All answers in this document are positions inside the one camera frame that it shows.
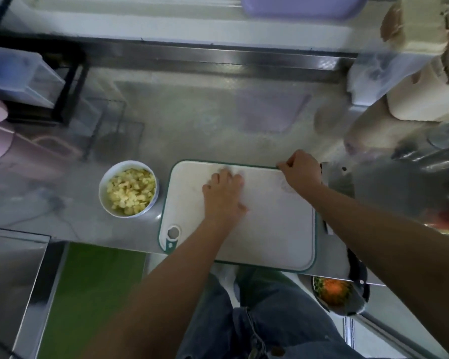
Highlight cream plastic canister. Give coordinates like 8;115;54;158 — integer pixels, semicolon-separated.
385;56;449;123

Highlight purple plastic cutting board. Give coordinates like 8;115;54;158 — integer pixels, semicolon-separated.
241;0;371;20

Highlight steel bin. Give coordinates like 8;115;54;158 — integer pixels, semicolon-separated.
0;226;68;359

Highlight clear plastic storage box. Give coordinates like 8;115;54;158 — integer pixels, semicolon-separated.
0;45;67;109

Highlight white cutting board green rim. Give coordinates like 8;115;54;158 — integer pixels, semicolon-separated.
158;160;317;273

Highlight black metal rack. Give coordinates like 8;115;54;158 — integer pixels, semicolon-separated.
0;0;91;128

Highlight green mat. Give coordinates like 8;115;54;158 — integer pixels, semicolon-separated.
36;242;149;359

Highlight person's right forearm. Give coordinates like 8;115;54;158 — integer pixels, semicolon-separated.
308;183;449;359

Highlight pile of diced potato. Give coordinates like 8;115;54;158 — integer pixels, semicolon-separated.
106;168;157;216

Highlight metal bowl with scraps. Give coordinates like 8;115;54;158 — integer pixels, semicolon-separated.
311;273;371;317

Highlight person's right hand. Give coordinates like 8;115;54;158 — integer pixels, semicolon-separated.
276;149;324;200

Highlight clear container cream lid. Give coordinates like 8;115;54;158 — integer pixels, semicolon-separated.
347;0;449;108

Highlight person's left forearm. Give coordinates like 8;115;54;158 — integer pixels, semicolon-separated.
82;219;240;359

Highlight person's left hand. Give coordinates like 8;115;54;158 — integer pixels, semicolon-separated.
202;167;249;235

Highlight person's blue jeans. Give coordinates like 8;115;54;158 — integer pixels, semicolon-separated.
176;265;368;359

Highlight pink kettle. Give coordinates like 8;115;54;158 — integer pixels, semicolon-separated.
0;92;83;180

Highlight steel cleaver knife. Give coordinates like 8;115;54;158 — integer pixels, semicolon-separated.
319;161;369;289

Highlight white bowl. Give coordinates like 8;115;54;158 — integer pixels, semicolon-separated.
98;160;160;219

